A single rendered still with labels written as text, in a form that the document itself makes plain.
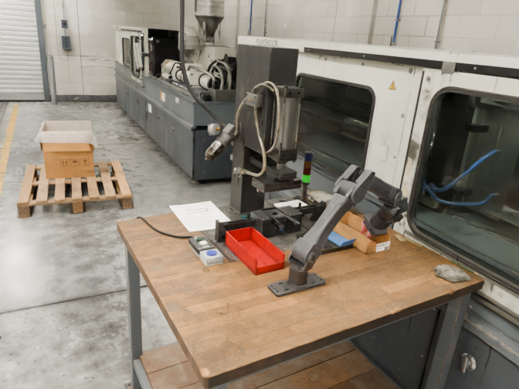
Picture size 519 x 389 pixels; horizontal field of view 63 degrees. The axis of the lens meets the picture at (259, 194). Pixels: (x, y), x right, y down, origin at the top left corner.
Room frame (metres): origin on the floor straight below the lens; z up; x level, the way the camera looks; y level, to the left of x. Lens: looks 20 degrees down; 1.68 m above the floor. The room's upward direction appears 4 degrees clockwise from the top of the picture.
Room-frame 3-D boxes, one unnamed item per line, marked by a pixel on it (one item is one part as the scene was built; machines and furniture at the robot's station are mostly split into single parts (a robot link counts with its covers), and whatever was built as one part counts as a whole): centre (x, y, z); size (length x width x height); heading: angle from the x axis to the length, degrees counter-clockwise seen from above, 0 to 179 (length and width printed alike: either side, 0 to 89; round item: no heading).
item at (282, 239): (1.75, -0.06, 0.88); 0.65 x 0.50 x 0.03; 121
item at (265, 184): (1.72, -0.03, 1.22); 0.26 x 0.18 x 0.30; 31
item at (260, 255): (1.42, 0.01, 0.93); 0.25 x 0.12 x 0.06; 31
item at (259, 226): (1.66, -0.08, 0.94); 0.20 x 0.10 x 0.07; 121
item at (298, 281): (1.24, -0.15, 0.94); 0.20 x 0.07 x 0.08; 121
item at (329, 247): (1.58, -0.28, 0.91); 0.17 x 0.16 x 0.02; 121
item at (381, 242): (1.64, -0.43, 0.93); 0.25 x 0.13 x 0.08; 31
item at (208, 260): (1.36, 0.16, 0.90); 0.07 x 0.07 x 0.06; 31
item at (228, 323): (1.51, -0.13, 0.45); 1.12 x 0.99 x 0.90; 121
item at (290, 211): (1.66, -0.08, 0.98); 0.20 x 0.10 x 0.01; 121
